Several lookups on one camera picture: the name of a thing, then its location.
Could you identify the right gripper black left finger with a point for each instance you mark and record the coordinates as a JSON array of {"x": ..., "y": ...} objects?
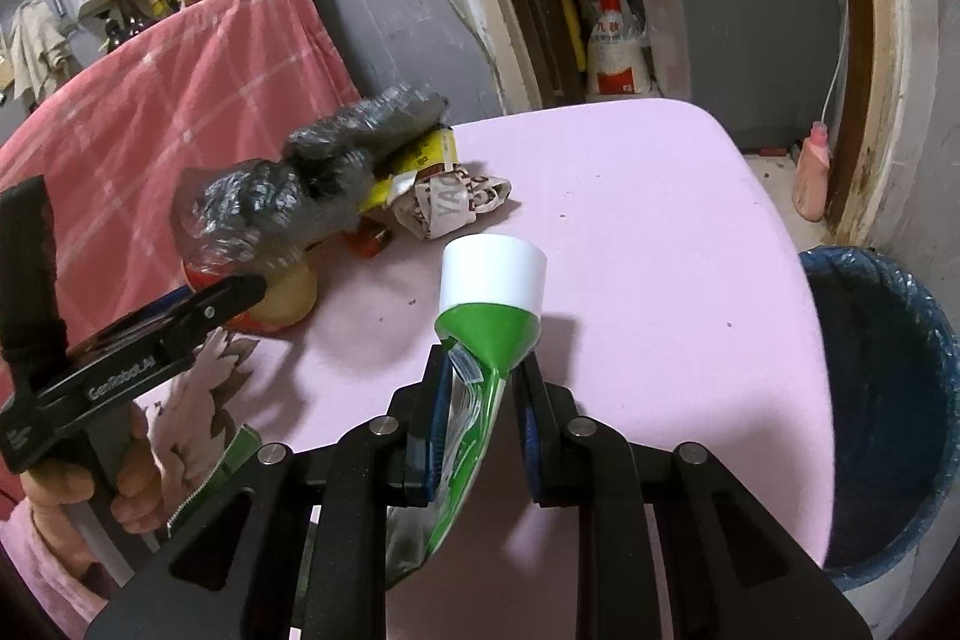
[{"x": 295, "y": 540}]

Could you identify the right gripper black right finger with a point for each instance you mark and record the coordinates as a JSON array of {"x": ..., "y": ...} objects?
[{"x": 670, "y": 542}]

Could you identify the black plastic bag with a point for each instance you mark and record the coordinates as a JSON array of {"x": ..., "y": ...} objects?
[{"x": 258, "y": 217}]

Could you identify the green white snack bag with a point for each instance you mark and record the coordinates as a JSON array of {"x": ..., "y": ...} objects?
[{"x": 480, "y": 296}]

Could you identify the white birthday ribbon wrapper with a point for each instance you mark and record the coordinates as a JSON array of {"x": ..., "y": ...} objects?
[{"x": 441, "y": 200}]

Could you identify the blue lined trash bin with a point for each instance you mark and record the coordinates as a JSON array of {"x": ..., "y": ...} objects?
[{"x": 892, "y": 360}]

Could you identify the person's left hand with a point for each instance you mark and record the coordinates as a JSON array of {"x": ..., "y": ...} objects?
[{"x": 97, "y": 497}]

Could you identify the pink floral table cloth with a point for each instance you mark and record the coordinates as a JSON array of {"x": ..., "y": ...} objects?
[{"x": 607, "y": 416}]

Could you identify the yellow round lid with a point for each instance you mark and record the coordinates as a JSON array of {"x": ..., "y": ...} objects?
[{"x": 289, "y": 299}]

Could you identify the red plaid cloth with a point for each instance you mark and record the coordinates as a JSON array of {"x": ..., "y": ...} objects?
[{"x": 206, "y": 88}]

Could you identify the beige hanging rag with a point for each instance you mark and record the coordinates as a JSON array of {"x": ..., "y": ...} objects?
[{"x": 40, "y": 53}]

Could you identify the dark soy sauce bottle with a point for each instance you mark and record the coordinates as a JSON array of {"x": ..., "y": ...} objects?
[{"x": 117, "y": 33}]

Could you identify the pink detergent bottle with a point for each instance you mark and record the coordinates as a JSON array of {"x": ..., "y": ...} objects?
[{"x": 812, "y": 172}]

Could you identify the white red rice sack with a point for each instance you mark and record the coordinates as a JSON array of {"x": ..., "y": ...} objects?
[{"x": 616, "y": 65}]

